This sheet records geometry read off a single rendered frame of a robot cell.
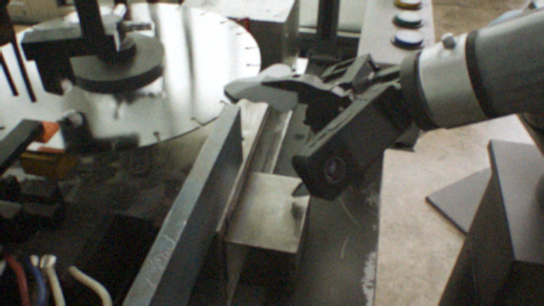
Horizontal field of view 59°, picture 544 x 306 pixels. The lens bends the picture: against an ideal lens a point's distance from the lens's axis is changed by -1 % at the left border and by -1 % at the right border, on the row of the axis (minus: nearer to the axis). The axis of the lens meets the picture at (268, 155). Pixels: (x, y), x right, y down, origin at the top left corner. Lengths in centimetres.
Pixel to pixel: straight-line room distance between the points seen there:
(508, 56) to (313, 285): 34
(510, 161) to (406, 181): 106
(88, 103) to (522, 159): 63
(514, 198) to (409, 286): 83
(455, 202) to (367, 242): 118
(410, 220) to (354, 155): 132
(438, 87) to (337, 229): 29
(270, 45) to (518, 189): 43
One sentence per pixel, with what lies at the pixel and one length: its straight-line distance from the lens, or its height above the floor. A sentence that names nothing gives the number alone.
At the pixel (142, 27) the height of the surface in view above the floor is 100.
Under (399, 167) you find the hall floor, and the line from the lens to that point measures 190.
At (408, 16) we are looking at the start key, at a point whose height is 91.
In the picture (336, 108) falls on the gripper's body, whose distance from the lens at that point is 45.
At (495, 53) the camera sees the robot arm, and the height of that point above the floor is 106.
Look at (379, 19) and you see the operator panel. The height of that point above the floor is 90.
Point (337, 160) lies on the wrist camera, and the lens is 39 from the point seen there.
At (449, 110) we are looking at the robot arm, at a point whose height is 101.
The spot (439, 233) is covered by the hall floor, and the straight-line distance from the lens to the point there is 171.
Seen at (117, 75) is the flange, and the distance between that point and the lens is 55.
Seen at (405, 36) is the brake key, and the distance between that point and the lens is 75.
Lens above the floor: 123
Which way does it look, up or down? 41 degrees down
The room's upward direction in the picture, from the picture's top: straight up
